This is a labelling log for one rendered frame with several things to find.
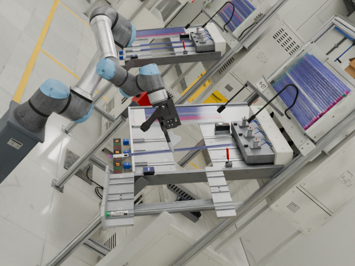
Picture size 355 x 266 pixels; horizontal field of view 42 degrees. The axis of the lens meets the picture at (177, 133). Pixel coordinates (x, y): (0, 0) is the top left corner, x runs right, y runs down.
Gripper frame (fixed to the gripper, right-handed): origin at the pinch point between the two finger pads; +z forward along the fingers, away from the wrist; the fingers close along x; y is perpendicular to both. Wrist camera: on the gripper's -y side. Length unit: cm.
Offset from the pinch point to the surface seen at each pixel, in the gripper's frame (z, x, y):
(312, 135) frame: 16, 18, 63
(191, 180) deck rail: 18.6, 26.2, 4.8
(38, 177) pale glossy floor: -2, 102, -81
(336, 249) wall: 126, 149, 96
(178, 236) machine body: 46, 42, -10
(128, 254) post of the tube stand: 34.7, 1.3, -30.5
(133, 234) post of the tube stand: 27.5, 0.5, -25.5
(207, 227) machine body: 54, 66, 6
